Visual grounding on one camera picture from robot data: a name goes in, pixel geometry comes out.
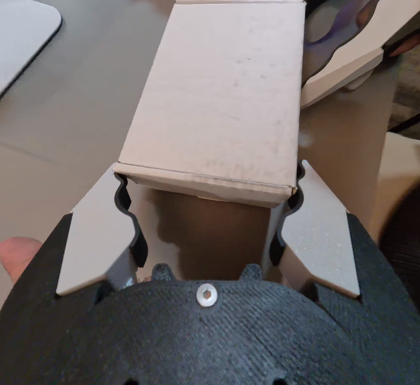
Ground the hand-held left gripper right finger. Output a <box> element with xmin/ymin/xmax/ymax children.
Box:
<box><xmin>268</xmin><ymin>160</ymin><xmax>361</xmax><ymax>299</ymax></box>

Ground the white cardboard mailer box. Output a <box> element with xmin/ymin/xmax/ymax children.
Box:
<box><xmin>113</xmin><ymin>0</ymin><xmax>307</xmax><ymax>209</ymax></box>

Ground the person's black sweater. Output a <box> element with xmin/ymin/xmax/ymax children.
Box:
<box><xmin>379</xmin><ymin>188</ymin><xmax>420</xmax><ymax>300</ymax></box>

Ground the white stand with wooden board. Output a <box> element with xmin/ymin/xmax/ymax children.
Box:
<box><xmin>0</xmin><ymin>0</ymin><xmax>63</xmax><ymax>98</ymax></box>

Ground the grey desk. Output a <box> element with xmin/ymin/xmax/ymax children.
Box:
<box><xmin>0</xmin><ymin>0</ymin><xmax>407</xmax><ymax>294</ymax></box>

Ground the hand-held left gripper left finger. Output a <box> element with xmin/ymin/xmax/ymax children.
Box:
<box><xmin>56</xmin><ymin>162</ymin><xmax>149</xmax><ymax>296</ymax></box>

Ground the person's left hand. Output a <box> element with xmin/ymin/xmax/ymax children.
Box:
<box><xmin>0</xmin><ymin>237</ymin><xmax>43</xmax><ymax>284</ymax></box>

